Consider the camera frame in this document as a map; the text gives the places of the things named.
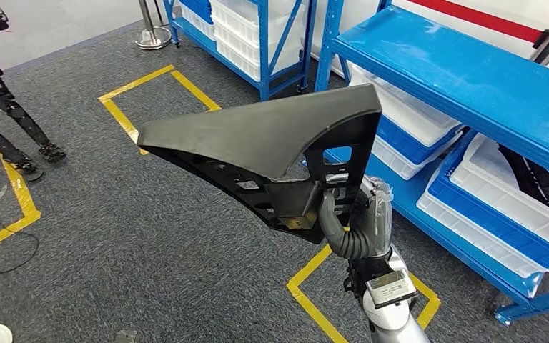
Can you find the blue metal shelf rack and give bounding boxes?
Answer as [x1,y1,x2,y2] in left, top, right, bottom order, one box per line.
[163,0,320,101]
[315,0,549,327]

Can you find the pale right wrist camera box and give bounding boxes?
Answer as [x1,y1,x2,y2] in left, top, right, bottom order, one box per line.
[365,269,418,310]

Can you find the chrome stanchion with round base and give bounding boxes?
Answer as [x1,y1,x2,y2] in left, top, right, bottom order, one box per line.
[134,0,173,51]

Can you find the black plastic panel part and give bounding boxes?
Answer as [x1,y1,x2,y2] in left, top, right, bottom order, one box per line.
[137,84,383,246]

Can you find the black parts in crate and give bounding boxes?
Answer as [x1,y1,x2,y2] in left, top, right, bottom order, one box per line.
[497,144,549,224]

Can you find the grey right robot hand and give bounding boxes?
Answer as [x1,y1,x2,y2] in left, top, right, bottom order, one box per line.
[318,175,394,253]

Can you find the white plastic crate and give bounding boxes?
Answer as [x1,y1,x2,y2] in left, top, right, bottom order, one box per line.
[179,4,216,41]
[350,64,465,149]
[415,192,549,280]
[371,134,465,182]
[210,0,304,84]
[450,133,549,260]

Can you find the yellow floor tape square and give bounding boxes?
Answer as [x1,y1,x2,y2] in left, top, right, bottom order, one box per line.
[98,64,222,156]
[0,144,42,259]
[286,244,442,343]

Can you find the white vehicle with red stripe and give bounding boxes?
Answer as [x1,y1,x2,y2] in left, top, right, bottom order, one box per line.
[338,0,549,81]

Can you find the black floor cable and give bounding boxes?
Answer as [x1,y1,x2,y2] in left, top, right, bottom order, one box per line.
[0,217,41,276]

